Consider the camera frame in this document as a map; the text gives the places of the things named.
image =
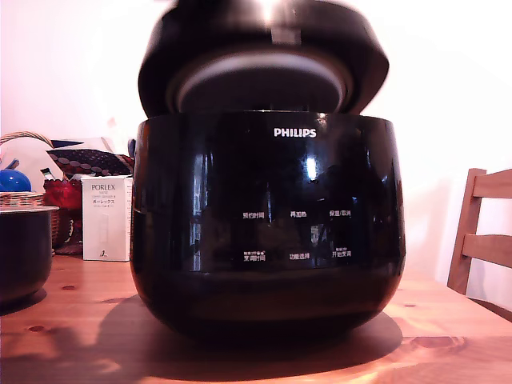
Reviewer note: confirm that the black rice cooker lid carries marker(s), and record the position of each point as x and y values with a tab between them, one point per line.
348	48

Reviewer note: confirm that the black Philips rice cooker body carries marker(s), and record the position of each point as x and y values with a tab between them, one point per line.
268	240

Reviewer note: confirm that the rice cooker inner pot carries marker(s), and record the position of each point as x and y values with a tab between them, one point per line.
24	256

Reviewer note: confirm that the white Porlex box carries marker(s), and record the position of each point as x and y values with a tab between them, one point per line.
106	220

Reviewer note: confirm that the dotted patterned paper bag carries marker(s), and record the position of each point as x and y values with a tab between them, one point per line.
96	162

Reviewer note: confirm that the red glass goblet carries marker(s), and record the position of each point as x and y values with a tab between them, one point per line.
62	194

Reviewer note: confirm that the wooden chair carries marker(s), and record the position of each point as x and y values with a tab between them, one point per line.
488	248

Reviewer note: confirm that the blue ball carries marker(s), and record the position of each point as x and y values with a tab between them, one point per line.
14	181

